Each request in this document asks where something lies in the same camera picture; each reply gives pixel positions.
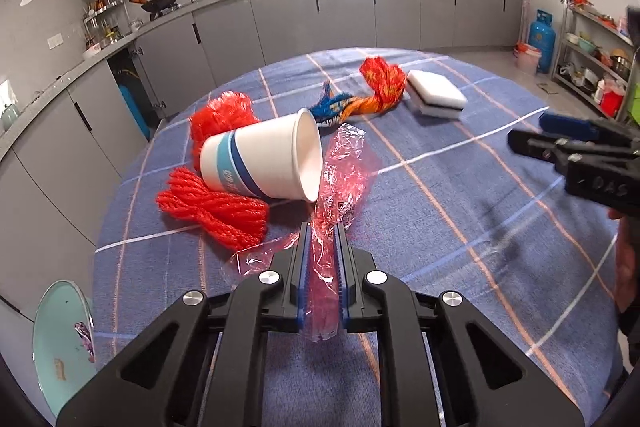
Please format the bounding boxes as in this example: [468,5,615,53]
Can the purple snack wrapper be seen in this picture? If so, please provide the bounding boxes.
[75,322,97,364]

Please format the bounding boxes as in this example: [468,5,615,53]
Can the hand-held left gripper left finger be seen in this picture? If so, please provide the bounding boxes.
[56,222,313,427]

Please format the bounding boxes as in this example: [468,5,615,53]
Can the blue plaid tablecloth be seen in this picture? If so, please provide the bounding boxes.
[91,48,631,427]

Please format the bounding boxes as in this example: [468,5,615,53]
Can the steel shelving rack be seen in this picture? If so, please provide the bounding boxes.
[552,0,640,122]

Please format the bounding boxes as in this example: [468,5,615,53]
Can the red clear plastic wrapper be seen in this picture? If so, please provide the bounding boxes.
[225,123,383,343]

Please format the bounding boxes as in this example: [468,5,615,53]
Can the black wok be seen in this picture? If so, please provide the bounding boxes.
[129,0,181,15]

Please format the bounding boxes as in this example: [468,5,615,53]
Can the red mesh net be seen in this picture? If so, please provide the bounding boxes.
[189,91,263,158]

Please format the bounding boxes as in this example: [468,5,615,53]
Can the red white plastic jug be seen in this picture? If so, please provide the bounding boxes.
[599,77,626,118]

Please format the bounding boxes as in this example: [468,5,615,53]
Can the white sponge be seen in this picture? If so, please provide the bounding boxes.
[405,69,468,120]

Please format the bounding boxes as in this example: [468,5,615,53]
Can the white blue paper cup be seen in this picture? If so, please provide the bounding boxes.
[199,108,323,204]

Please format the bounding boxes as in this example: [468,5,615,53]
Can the ribbed red foam net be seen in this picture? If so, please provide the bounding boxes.
[155,167,269,253]

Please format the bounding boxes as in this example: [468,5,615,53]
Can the teal enamel basin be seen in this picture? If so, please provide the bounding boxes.
[32,281,97,418]

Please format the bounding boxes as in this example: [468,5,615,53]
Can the white bucket red lid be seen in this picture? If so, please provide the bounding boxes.
[514,43,542,75]

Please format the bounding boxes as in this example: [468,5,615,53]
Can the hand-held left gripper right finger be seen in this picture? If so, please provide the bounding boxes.
[334,223,585,427]

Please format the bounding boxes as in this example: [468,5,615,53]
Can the metal corner spice rack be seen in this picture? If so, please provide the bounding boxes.
[81,0,126,48]

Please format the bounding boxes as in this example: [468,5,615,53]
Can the blue gas cylinder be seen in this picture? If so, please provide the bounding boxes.
[529,9,557,74]

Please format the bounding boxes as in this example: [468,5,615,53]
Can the orange blue mesh net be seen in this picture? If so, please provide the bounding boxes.
[306,56,407,128]

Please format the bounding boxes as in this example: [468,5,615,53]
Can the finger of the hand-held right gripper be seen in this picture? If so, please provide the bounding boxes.
[507,128,576,168]
[539,111,628,142]

